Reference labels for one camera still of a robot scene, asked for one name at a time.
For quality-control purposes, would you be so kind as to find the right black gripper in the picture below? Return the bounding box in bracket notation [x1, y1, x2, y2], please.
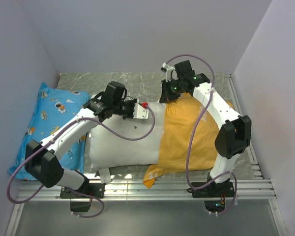
[159, 78, 183, 104]

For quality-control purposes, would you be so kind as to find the orange pillowcase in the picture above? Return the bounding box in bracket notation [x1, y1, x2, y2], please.
[143, 93, 219, 188]

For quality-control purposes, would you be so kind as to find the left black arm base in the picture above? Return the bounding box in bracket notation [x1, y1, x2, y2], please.
[59, 183, 105, 216]

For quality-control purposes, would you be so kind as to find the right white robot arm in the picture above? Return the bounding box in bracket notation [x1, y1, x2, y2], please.
[159, 60, 252, 197]

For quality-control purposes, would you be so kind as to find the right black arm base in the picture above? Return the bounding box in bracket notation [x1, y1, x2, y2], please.
[186, 179, 237, 215]

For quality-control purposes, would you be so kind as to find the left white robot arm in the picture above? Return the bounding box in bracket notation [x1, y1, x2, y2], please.
[24, 81, 146, 198]

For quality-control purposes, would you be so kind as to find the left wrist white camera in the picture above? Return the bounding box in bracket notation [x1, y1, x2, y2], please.
[133, 99, 149, 119]

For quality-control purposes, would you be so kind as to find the wrist white camera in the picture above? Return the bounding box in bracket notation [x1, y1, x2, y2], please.
[133, 99, 149, 119]
[161, 63, 177, 82]

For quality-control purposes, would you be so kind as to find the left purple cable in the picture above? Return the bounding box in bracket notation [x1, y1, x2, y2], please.
[6, 103, 155, 218]

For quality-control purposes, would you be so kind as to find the purple cable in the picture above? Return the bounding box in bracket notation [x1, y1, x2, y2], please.
[162, 54, 237, 215]
[6, 103, 155, 218]

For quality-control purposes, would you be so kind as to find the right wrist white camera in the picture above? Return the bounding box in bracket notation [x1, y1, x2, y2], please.
[161, 63, 177, 82]

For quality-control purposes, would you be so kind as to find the aluminium mounting rail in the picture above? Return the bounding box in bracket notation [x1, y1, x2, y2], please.
[15, 179, 276, 201]

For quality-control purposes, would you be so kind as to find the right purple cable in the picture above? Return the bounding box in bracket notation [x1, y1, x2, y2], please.
[162, 54, 237, 215]

